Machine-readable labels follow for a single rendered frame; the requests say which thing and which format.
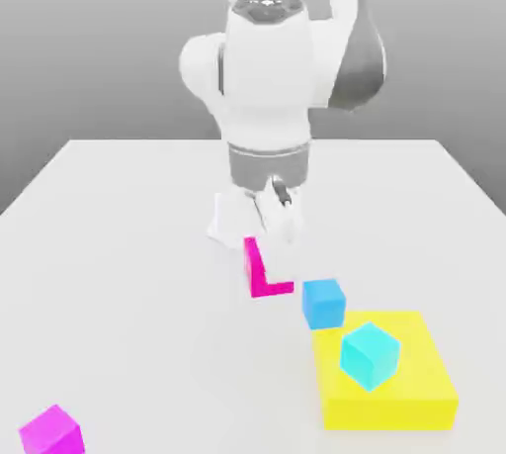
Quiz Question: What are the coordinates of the small blue cube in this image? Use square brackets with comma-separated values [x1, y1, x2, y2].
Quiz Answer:
[301, 278, 347, 331]

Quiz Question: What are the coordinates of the large yellow box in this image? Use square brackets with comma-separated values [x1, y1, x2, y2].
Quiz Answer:
[311, 310, 460, 431]

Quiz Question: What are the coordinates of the small pink cube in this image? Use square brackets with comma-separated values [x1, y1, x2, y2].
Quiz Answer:
[243, 236, 295, 300]

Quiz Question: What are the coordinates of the small magenta cube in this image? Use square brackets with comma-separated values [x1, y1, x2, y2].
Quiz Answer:
[18, 404, 87, 454]

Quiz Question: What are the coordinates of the small cyan cube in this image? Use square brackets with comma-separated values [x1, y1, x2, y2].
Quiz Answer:
[339, 321, 402, 394]

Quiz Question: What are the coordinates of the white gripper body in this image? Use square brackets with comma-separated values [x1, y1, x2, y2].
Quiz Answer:
[206, 188, 304, 250]

